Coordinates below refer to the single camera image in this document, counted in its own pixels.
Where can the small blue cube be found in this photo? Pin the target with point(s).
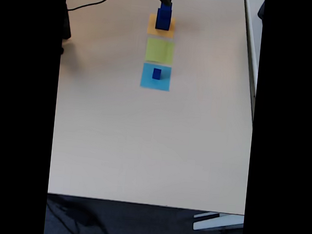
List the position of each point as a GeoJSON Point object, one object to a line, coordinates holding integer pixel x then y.
{"type": "Point", "coordinates": [156, 74]}

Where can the orange paper square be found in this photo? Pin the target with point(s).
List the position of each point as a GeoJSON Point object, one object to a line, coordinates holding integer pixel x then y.
{"type": "Point", "coordinates": [151, 30]}

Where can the green paper square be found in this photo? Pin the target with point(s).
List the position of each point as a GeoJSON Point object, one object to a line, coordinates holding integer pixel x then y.
{"type": "Point", "coordinates": [159, 51]}

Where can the light blue paper square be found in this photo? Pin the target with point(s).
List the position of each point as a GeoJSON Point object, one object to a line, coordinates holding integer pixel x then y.
{"type": "Point", "coordinates": [147, 81]}

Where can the medium blue cube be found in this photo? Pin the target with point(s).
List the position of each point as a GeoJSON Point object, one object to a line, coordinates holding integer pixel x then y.
{"type": "Point", "coordinates": [166, 8]}

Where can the large blue cube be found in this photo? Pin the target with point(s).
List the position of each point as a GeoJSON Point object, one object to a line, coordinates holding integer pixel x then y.
{"type": "Point", "coordinates": [163, 19]}

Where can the white neighbouring desk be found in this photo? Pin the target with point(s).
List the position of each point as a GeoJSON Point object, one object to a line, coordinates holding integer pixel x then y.
{"type": "Point", "coordinates": [253, 35]}

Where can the dark blue object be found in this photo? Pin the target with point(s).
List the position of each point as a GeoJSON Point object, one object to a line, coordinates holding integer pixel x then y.
{"type": "Point", "coordinates": [261, 9]}

